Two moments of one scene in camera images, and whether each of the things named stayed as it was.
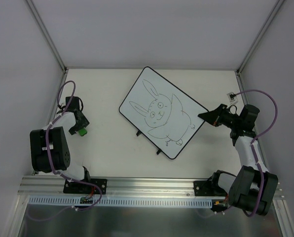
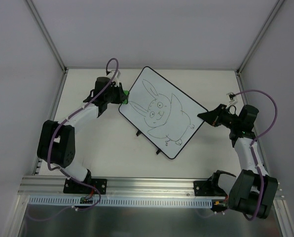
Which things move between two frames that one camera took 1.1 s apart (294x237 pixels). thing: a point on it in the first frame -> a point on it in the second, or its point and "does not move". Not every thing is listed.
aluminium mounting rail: (53, 186) does not move
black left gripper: (80, 123) -> (118, 95)
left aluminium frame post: (47, 35) does not move
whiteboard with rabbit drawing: (163, 111) does not move
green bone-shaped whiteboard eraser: (82, 132) -> (126, 101)
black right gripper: (220, 115) does not move
